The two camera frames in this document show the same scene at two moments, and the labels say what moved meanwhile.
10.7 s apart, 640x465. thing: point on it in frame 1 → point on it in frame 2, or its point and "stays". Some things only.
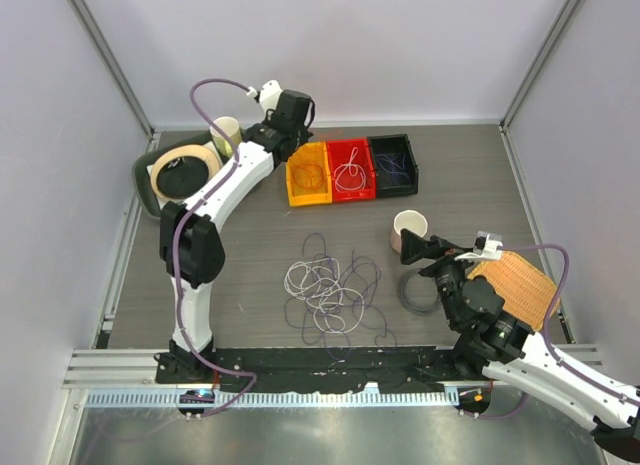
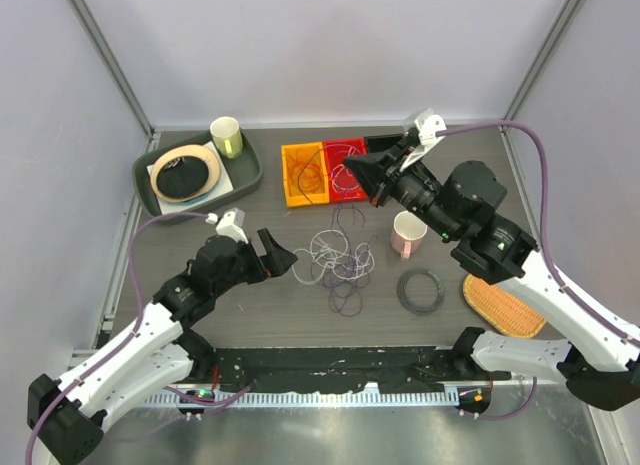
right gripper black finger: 415,246 → 371,169
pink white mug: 410,219 stays
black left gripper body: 303,133 → 248,268
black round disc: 181,177 stays
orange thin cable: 307,176 stays
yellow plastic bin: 308,176 stays
